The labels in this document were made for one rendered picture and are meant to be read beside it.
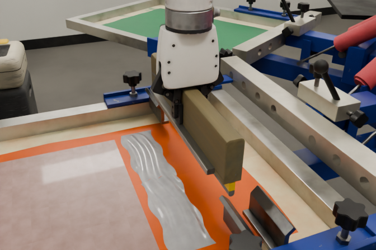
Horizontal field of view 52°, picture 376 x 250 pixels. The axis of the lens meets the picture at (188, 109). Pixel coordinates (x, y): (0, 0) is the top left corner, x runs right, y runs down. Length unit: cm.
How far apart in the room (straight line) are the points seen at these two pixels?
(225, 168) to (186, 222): 15
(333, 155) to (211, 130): 27
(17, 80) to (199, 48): 107
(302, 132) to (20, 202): 54
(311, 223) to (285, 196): 7
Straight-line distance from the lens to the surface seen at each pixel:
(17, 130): 93
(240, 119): 87
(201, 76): 64
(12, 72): 158
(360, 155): 72
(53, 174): 80
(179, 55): 61
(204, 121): 58
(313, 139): 79
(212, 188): 72
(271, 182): 75
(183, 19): 59
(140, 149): 82
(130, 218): 67
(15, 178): 82
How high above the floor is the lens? 142
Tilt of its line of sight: 28 degrees down
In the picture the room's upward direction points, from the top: straight up
